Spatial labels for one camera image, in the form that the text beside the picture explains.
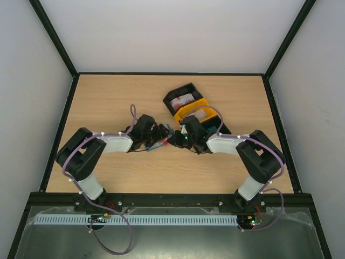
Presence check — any black bin with red cards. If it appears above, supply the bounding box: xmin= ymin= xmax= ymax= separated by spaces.
xmin=163 ymin=83 xmax=203 ymax=116

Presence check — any teal card stack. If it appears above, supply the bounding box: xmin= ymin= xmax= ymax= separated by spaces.
xmin=208 ymin=126 xmax=217 ymax=132

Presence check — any teal card holder wallet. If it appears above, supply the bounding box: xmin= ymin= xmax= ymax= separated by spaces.
xmin=144 ymin=124 xmax=174 ymax=151

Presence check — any yellow plastic bin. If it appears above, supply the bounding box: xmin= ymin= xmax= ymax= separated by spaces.
xmin=173 ymin=98 xmax=217 ymax=124

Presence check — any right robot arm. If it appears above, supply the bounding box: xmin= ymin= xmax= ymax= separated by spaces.
xmin=168 ymin=115 xmax=286 ymax=212

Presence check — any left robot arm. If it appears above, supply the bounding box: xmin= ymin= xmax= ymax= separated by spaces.
xmin=56 ymin=114 xmax=172 ymax=211

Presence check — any white slotted cable duct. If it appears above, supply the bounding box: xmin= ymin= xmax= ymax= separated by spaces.
xmin=32 ymin=214 xmax=238 ymax=226

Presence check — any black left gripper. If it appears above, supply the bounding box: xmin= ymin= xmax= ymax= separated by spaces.
xmin=142 ymin=124 xmax=168 ymax=147

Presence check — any red white card stack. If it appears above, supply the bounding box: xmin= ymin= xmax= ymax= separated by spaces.
xmin=169 ymin=93 xmax=195 ymax=111

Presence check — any black enclosure frame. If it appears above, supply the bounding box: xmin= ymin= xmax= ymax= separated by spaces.
xmin=5 ymin=0 xmax=332 ymax=259

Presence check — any white pink card stack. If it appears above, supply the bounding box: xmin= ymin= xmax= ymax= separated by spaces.
xmin=192 ymin=109 xmax=207 ymax=121

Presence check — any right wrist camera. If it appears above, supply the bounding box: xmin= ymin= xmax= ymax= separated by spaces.
xmin=181 ymin=125 xmax=188 ymax=134

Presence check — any black bin with teal cards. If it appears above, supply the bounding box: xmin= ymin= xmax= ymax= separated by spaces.
xmin=201 ymin=116 xmax=232 ymax=134

